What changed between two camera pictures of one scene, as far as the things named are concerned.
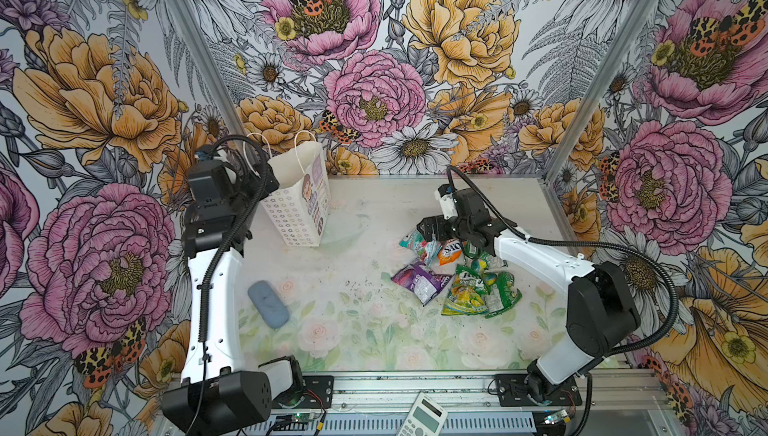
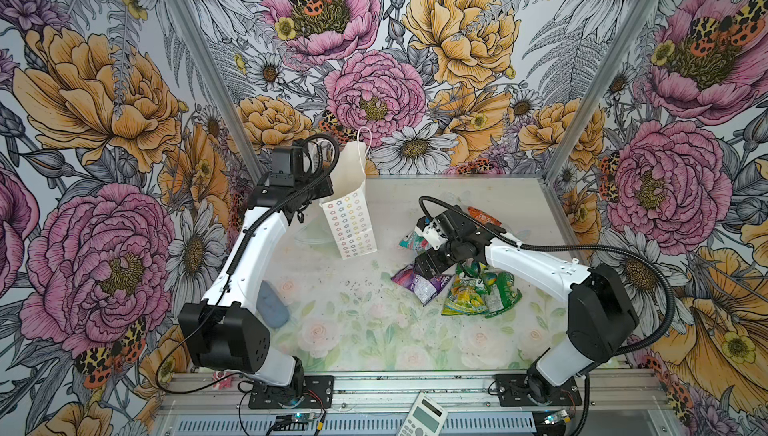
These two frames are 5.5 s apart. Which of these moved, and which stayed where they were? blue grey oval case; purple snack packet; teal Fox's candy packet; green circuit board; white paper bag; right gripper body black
Moved: right gripper body black; white paper bag
Stayed: green circuit board; blue grey oval case; teal Fox's candy packet; purple snack packet
